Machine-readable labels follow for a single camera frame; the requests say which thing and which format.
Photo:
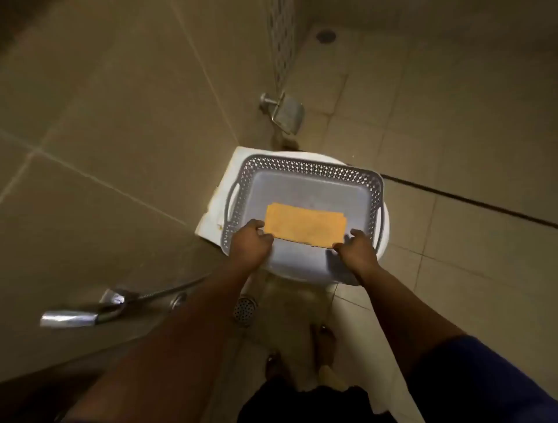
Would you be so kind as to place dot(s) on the person's left hand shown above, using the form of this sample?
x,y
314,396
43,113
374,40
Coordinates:
x,y
249,246

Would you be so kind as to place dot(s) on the person's right hand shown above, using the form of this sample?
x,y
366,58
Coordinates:
x,y
359,257

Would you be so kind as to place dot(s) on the orange cleaning cloth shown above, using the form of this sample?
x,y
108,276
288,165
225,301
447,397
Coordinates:
x,y
305,224

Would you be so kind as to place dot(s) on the person's right forearm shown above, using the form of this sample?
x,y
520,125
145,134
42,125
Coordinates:
x,y
405,318

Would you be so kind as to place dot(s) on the person's left forearm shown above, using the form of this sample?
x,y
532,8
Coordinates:
x,y
183,344

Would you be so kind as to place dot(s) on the person's right foot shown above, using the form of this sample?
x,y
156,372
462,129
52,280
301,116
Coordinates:
x,y
323,346

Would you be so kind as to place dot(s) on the person's foot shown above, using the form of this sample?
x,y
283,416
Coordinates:
x,y
323,346
273,364

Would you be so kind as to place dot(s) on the person's left foot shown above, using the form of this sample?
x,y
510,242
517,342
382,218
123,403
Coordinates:
x,y
273,364

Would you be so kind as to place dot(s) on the white toilet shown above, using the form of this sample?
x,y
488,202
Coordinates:
x,y
211,224

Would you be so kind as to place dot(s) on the round steel floor drain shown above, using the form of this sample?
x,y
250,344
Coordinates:
x,y
244,310

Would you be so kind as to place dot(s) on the grey perforated plastic basket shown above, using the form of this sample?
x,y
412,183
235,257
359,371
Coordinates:
x,y
305,187

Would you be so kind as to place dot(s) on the beige trousers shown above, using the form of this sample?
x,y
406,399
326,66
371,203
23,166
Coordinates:
x,y
332,378

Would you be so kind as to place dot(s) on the chrome toilet paper holder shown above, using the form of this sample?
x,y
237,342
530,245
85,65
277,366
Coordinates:
x,y
288,112

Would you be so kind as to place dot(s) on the dark blue shirt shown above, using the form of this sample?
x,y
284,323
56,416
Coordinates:
x,y
479,383

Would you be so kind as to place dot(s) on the chrome bidet sprayer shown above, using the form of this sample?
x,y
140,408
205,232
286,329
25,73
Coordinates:
x,y
69,318

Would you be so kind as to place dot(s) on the dark round shower drain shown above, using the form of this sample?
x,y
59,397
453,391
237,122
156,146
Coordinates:
x,y
325,36

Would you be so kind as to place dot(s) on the chrome wall valve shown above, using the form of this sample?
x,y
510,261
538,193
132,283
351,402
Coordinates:
x,y
178,300

